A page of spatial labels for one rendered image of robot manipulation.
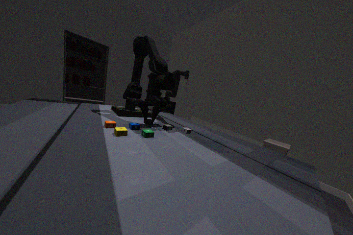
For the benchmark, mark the yellow block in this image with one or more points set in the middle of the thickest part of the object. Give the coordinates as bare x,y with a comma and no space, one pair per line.
120,131

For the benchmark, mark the orange block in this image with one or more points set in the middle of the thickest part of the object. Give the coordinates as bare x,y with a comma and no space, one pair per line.
110,124

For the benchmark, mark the green block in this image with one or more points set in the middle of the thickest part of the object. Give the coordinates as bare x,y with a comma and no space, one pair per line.
147,133

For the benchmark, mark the blue block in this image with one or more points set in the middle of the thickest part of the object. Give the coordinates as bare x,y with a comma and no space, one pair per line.
134,126

